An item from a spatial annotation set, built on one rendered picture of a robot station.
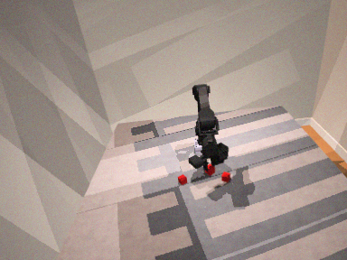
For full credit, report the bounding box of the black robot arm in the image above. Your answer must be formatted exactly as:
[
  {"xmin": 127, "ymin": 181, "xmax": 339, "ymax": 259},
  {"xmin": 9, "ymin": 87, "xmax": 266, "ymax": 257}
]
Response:
[{"xmin": 192, "ymin": 84, "xmax": 229, "ymax": 165}]

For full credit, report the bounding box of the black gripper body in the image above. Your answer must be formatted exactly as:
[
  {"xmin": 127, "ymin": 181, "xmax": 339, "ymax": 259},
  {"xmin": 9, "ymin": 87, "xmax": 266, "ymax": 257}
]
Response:
[{"xmin": 188, "ymin": 143, "xmax": 230, "ymax": 169}]

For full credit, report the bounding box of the red cube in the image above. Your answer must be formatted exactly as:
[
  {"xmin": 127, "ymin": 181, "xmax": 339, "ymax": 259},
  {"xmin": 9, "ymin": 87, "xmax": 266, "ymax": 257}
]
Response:
[
  {"xmin": 178, "ymin": 175, "xmax": 187, "ymax": 186},
  {"xmin": 222, "ymin": 172, "xmax": 230, "ymax": 182},
  {"xmin": 205, "ymin": 164, "xmax": 215, "ymax": 176}
]

